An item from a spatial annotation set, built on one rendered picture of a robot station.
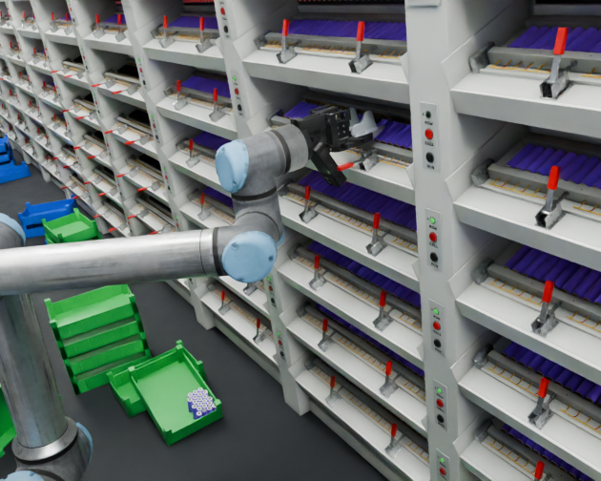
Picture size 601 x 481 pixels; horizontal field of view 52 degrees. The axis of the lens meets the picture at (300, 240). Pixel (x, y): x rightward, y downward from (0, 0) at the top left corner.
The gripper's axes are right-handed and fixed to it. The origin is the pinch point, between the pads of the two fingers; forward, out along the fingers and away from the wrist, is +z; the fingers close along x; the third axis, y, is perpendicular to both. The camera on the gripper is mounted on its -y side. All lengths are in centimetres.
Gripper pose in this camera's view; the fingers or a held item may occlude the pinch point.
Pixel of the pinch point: (374, 129)
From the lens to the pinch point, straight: 137.4
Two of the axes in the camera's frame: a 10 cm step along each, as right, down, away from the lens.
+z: 8.2, -3.4, 4.6
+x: -5.6, -2.9, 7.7
